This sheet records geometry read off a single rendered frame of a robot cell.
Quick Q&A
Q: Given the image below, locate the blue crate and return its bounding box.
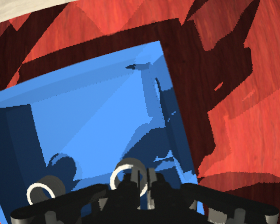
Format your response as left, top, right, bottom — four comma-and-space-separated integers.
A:
0, 41, 198, 224

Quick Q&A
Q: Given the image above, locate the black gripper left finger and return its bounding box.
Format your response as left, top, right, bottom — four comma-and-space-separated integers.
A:
10, 169, 140, 224

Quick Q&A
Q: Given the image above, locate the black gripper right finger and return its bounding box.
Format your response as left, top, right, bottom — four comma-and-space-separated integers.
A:
147, 168, 279, 224

